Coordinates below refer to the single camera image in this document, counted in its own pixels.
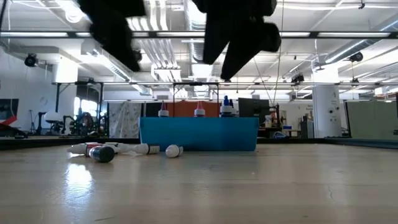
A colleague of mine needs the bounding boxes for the white round column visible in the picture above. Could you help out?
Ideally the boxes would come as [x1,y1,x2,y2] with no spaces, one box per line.
[312,67,343,139]

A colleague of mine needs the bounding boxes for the orange panel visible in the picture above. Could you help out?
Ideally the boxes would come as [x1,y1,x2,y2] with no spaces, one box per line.
[166,101,220,118]

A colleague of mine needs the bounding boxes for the dark shelf desk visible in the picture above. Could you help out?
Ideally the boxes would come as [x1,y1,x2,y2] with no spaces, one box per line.
[257,104,282,139]

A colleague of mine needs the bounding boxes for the blue tip food coloring bottle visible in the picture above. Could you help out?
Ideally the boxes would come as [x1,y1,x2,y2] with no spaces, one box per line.
[220,95,234,118]

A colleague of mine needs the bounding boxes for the grey horizontal pipe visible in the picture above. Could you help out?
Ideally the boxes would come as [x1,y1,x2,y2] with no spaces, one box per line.
[51,81,398,87]

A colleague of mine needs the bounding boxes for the white bottle black band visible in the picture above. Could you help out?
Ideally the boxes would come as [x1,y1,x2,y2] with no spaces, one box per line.
[124,143,161,156]

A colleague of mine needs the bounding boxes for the white food coloring bottle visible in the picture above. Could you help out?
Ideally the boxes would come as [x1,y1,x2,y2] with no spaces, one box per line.
[104,142,132,154]

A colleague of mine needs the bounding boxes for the white globe lamp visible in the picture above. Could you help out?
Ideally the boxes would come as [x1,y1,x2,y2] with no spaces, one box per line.
[44,111,62,124]

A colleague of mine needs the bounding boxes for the white patterned cloth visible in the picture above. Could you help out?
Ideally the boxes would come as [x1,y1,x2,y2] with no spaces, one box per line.
[108,101,142,139]

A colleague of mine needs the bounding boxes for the blue plastic bin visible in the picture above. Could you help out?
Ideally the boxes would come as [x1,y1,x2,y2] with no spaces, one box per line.
[139,116,260,152]

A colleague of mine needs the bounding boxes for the black monitor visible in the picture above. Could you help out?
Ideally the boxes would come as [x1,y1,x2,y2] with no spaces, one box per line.
[238,98,271,118]

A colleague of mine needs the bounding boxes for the red label white cap bottle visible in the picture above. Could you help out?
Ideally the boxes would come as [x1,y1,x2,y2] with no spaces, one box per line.
[67,142,103,157]

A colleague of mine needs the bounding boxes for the red tip food coloring bottle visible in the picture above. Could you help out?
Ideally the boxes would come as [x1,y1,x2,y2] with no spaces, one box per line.
[157,101,170,118]

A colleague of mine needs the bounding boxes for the dark bottomed food coloring bottle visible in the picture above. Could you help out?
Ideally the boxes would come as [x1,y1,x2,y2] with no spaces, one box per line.
[88,145,116,164]

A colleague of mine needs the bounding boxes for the grey green partition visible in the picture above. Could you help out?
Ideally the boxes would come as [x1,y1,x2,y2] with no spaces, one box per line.
[345,100,398,141]

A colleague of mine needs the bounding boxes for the grey cabinet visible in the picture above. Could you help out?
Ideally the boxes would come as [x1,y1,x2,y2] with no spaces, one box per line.
[300,115,315,139]

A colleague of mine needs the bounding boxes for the white round ended bottle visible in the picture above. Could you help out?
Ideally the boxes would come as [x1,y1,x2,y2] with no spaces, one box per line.
[164,144,185,159]

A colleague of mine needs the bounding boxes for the black background robot rig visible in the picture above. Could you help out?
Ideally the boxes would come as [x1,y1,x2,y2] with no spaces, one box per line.
[60,111,109,138]

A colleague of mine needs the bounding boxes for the black background gantry frame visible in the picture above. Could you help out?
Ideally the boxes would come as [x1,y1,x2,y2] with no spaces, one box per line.
[54,81,105,138]

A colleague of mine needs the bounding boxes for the silver ceiling duct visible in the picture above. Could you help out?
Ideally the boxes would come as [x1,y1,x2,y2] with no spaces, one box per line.
[183,0,216,63]

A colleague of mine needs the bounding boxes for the black overhead light bar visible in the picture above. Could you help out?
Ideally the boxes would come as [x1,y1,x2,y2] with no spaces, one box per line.
[0,30,398,40]

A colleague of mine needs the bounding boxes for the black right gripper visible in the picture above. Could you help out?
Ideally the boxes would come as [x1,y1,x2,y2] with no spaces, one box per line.
[192,0,282,80]

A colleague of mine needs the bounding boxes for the dark wall picture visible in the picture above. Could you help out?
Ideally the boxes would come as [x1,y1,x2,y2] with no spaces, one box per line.
[0,98,20,125]

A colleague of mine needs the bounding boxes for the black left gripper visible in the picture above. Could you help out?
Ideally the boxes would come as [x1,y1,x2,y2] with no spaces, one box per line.
[77,0,147,73]

